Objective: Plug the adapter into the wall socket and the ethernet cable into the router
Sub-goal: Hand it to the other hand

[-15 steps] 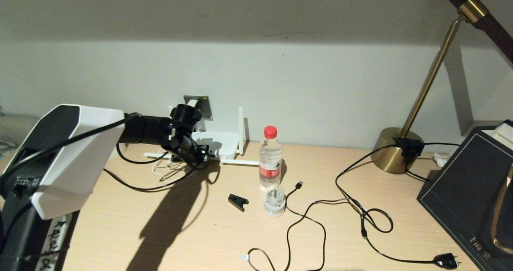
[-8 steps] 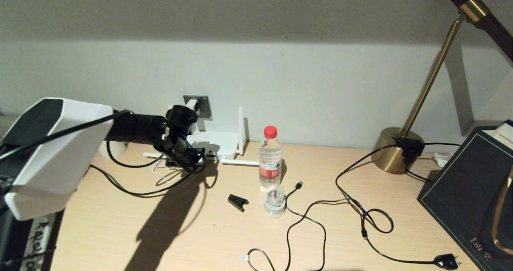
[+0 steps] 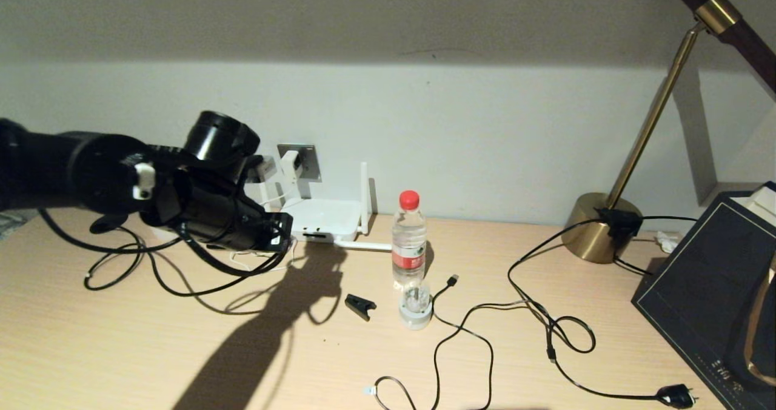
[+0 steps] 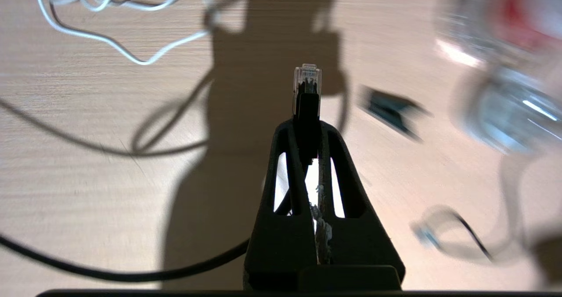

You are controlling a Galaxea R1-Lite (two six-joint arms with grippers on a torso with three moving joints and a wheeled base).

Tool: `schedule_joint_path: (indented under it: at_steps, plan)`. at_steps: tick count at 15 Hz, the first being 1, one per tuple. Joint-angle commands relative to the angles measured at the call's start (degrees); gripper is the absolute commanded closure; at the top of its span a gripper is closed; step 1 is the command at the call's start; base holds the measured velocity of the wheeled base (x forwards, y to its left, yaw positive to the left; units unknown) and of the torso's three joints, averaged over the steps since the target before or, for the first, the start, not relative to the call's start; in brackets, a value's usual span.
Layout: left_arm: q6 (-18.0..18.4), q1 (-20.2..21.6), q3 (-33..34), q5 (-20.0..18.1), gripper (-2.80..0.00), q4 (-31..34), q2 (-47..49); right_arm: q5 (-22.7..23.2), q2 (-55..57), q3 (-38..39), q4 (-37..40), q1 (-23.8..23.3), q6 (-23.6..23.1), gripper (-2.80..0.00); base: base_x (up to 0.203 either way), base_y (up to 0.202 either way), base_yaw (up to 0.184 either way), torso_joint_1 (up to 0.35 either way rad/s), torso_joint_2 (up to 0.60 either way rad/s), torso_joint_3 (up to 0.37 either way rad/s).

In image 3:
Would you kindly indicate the white wifi router with antennas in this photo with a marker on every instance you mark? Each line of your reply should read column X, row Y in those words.
column 327, row 216

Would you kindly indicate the clear water bottle red cap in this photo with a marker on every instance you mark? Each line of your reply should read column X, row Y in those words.
column 409, row 258

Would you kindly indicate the patterned fabric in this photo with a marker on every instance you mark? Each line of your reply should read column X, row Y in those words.
column 9, row 225

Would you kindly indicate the grey wall power socket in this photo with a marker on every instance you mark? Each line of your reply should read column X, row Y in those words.
column 310, row 158

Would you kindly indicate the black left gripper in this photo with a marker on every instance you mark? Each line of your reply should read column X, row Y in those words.
column 277, row 233

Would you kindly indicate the dark blue gift bag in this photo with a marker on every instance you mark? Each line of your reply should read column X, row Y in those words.
column 703, row 301

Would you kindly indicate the small black plastic clip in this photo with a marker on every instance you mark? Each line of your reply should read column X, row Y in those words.
column 359, row 305

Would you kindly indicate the white box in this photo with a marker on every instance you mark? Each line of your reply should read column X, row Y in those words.
column 762, row 207

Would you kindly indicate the small white clear-dome humidifier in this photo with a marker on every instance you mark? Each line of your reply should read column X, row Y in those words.
column 416, row 316

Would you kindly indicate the small white crumpled item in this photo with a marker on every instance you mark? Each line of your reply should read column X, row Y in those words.
column 667, row 243

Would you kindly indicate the brass desk lamp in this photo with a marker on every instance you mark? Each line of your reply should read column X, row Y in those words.
column 591, row 234

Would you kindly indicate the black block on lamp base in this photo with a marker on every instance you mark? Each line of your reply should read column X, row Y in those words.
column 621, row 223

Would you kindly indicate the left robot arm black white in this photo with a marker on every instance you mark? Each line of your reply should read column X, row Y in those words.
column 60, row 167

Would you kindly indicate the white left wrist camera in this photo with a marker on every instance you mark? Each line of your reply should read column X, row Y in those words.
column 264, row 168

